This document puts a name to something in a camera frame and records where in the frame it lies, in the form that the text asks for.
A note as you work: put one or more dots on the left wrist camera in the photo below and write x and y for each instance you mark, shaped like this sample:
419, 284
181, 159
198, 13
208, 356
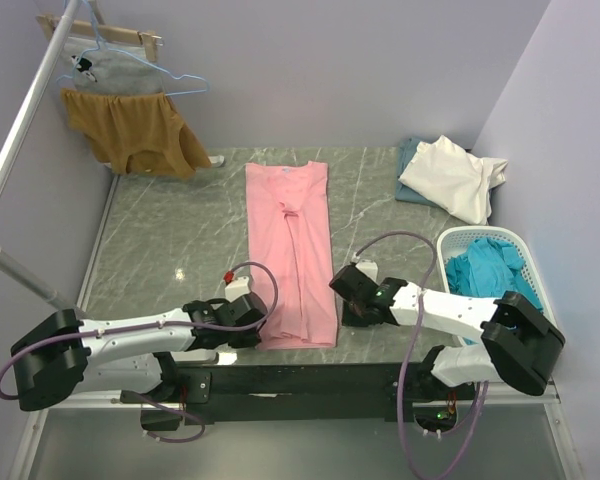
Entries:
236, 286

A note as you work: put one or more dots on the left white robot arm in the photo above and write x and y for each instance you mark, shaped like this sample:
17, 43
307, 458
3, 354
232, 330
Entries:
66, 355

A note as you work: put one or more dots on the pink t shirt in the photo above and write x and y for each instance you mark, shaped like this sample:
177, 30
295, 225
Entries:
289, 233

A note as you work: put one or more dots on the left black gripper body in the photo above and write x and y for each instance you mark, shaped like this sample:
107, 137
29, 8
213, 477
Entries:
241, 340

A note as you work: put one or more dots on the mustard brown hanging garment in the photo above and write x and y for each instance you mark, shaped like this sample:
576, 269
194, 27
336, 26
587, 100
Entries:
142, 134

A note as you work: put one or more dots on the teal t shirt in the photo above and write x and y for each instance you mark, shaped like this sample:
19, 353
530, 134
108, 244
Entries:
488, 269

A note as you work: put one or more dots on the wooden clip hanger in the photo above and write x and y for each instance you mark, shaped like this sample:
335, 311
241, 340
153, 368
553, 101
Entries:
149, 41

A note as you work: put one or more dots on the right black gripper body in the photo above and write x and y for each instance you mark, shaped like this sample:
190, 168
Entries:
353, 316

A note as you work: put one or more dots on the aluminium rail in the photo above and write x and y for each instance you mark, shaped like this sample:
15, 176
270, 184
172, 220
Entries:
551, 394

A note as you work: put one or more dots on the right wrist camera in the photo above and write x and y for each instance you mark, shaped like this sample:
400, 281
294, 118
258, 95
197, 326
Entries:
367, 267

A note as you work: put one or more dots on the black base beam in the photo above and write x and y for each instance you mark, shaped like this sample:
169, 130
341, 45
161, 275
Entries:
234, 393

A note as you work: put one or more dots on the light blue wire hanger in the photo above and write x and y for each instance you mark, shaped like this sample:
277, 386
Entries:
173, 85

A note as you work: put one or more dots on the white plastic laundry basket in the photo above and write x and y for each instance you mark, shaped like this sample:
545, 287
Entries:
454, 241

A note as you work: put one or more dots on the white rack foot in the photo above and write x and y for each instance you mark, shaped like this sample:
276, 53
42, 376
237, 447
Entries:
217, 161

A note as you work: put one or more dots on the blue-grey folded t shirt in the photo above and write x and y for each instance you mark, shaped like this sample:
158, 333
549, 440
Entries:
415, 179

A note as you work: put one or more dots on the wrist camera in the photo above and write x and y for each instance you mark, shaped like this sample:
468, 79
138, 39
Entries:
236, 286
367, 267

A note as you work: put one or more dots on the white folded t shirt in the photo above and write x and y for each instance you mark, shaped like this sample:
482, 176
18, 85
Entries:
465, 181

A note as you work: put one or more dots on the grey hanging garment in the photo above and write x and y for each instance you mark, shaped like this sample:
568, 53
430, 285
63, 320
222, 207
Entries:
108, 69

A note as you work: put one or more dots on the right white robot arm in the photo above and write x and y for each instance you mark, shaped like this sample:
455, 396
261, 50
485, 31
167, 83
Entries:
510, 340

